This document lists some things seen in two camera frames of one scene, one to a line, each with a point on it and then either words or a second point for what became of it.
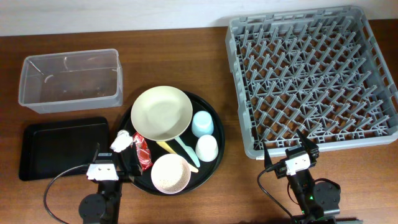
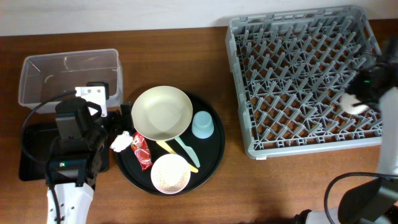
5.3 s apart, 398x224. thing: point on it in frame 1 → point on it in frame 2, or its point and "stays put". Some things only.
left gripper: [134, 162] → [118, 126]
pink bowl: [170, 173] stays put
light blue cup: [202, 123] stays put
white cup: [206, 148] → [346, 102]
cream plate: [161, 113] stays put
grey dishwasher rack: [320, 71] stays put
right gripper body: [282, 172] → [360, 87]
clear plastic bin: [71, 81] stays put
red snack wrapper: [142, 150] stays put
